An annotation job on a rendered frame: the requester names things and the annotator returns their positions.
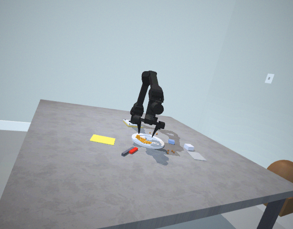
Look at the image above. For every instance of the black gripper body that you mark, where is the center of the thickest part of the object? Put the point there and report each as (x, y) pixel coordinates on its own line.
(138, 119)

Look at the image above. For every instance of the light blue cube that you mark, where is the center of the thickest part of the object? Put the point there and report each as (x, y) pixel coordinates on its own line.
(170, 141)

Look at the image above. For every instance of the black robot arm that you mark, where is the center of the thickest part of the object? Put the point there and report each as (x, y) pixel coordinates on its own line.
(156, 98)

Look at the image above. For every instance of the white block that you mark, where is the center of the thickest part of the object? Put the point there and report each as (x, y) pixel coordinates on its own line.
(189, 147)

